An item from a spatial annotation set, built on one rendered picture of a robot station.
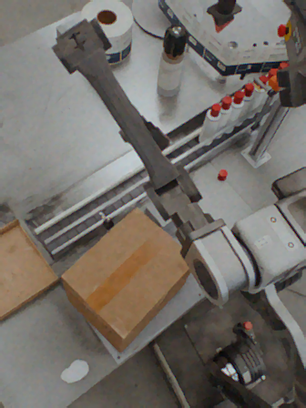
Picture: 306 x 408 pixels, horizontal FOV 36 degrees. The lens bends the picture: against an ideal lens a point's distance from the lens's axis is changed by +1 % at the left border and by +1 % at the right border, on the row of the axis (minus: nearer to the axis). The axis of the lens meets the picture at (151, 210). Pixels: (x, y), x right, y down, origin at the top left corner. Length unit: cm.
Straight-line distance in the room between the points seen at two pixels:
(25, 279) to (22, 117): 65
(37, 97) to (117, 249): 86
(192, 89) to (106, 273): 94
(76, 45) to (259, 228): 50
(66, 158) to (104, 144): 16
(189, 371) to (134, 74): 128
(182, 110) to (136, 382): 129
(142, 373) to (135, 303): 113
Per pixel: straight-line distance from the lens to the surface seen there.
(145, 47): 206
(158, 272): 131
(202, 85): 197
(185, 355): 217
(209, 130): 172
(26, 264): 163
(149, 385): 238
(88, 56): 94
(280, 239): 96
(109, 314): 127
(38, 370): 156
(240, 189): 179
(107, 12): 199
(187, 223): 97
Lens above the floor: 236
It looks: 65 degrees down
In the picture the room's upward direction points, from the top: 11 degrees clockwise
